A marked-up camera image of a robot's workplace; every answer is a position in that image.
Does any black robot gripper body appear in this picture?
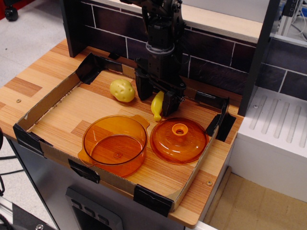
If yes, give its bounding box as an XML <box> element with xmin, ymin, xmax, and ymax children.
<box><xmin>135</xmin><ymin>49</ymin><xmax>186</xmax><ymax>100</ymax></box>

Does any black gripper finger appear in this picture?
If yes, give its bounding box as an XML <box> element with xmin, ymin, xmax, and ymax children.
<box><xmin>162</xmin><ymin>91</ymin><xmax>182</xmax><ymax>117</ymax></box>
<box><xmin>135</xmin><ymin>71</ymin><xmax>153</xmax><ymax>101</ymax></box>

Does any yellow plastic banana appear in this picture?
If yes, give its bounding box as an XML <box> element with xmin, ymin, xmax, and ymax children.
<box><xmin>151</xmin><ymin>91</ymin><xmax>164</xmax><ymax>122</ymax></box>

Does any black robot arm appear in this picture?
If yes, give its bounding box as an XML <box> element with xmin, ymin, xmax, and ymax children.
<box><xmin>125</xmin><ymin>0</ymin><xmax>186</xmax><ymax>117</ymax></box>

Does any orange transparent pot lid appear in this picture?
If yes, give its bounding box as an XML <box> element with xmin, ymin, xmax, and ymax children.
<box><xmin>150</xmin><ymin>118</ymin><xmax>209</xmax><ymax>164</ymax></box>

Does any cardboard fence with black tape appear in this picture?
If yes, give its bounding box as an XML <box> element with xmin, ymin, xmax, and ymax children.
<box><xmin>13</xmin><ymin>54</ymin><xmax>236</xmax><ymax>216</ymax></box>

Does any orange transparent pot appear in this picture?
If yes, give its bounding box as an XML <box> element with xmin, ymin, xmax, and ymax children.
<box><xmin>78</xmin><ymin>115</ymin><xmax>150</xmax><ymax>178</ymax></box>

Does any yellow plastic potato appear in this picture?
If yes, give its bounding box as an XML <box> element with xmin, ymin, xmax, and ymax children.
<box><xmin>109</xmin><ymin>79</ymin><xmax>135</xmax><ymax>103</ymax></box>

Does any light wooden shelf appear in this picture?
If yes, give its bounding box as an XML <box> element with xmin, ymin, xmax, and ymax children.
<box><xmin>91</xmin><ymin>0</ymin><xmax>263</xmax><ymax>44</ymax></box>

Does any white toy sink drainboard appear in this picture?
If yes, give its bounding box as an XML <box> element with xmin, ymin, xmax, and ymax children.
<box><xmin>229</xmin><ymin>87</ymin><xmax>307</xmax><ymax>202</ymax></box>

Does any grey toy oven front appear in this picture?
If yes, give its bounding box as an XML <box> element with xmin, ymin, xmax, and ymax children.
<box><xmin>65</xmin><ymin>188</ymin><xmax>123</xmax><ymax>230</ymax></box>

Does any black chair caster wheel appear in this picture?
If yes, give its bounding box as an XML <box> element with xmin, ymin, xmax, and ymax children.
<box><xmin>4</xmin><ymin>5</ymin><xmax>18</xmax><ymax>22</ymax></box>

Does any dark shelf post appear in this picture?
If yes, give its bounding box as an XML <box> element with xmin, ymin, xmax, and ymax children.
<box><xmin>238</xmin><ymin>0</ymin><xmax>280</xmax><ymax>116</ymax></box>

